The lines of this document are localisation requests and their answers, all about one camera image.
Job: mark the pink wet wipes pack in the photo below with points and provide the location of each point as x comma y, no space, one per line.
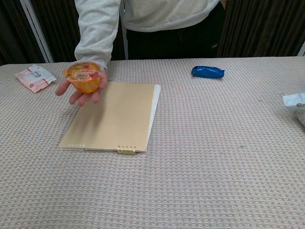
35,77

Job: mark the white plastic bag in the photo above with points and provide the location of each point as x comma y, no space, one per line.
295,105

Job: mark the tan spiral notebook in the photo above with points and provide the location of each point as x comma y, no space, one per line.
112,117

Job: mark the blue snack wrapper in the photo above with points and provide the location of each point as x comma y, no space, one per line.
207,72

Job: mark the patterned woven tablecloth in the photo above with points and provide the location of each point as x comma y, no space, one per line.
166,155

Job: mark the person's torso grey sweatshirt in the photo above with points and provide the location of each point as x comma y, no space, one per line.
171,26

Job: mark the white metal frame post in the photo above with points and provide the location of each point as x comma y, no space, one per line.
35,28

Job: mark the person's bare hand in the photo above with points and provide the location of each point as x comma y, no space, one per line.
100,82

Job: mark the grey sweatshirt sleeve forearm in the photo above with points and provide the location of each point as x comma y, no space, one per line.
95,35

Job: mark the orange jelly cup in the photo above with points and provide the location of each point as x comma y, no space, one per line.
83,78

